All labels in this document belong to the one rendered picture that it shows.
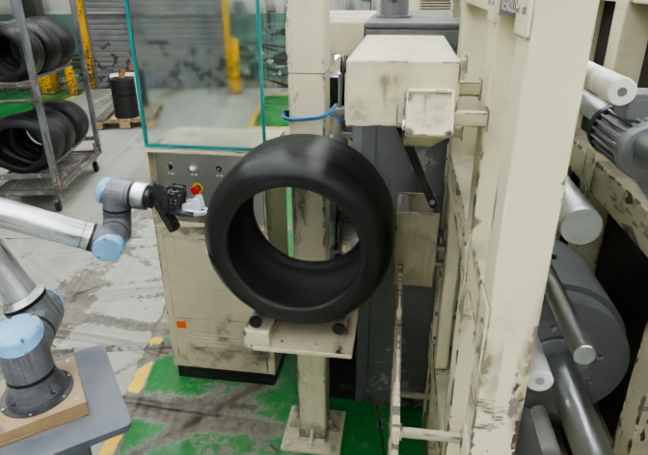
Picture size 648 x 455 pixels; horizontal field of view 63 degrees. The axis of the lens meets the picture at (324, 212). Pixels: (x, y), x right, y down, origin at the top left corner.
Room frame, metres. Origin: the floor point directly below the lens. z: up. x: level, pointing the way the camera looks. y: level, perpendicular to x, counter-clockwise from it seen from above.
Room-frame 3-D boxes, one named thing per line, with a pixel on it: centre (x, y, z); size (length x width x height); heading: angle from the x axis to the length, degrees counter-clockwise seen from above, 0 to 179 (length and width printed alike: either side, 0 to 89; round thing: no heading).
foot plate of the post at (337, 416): (1.89, 0.05, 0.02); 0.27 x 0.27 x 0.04; 82
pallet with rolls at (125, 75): (8.09, 2.95, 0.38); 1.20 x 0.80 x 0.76; 9
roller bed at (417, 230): (1.79, -0.34, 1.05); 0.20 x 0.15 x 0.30; 172
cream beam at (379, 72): (1.46, -0.21, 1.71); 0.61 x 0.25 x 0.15; 172
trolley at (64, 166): (5.09, 2.74, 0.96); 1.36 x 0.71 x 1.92; 1
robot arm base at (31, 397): (1.42, 0.98, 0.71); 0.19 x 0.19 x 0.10
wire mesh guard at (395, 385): (1.36, -0.23, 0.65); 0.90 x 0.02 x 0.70; 172
